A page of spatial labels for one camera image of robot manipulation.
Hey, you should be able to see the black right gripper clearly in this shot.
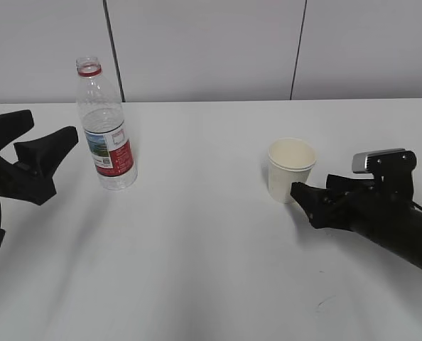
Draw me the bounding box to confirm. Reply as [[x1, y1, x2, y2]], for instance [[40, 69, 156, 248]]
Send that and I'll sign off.
[[291, 174, 418, 245]]

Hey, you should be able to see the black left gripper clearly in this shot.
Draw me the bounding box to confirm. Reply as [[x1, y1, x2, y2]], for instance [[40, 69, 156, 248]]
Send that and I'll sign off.
[[0, 109, 78, 205]]

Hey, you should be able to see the white paper cup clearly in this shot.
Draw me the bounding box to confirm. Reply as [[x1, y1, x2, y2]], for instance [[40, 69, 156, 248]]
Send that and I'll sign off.
[[268, 138, 316, 204]]

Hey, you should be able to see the clear red-label water bottle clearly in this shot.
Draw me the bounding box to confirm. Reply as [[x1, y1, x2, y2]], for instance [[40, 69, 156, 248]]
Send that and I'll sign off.
[[76, 56, 137, 190]]

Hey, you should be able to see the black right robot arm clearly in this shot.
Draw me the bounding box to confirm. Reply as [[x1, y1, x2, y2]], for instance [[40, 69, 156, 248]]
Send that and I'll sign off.
[[291, 174, 422, 269]]

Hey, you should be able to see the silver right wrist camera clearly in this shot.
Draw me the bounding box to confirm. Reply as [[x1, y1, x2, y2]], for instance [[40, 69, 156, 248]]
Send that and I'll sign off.
[[352, 148, 417, 200]]

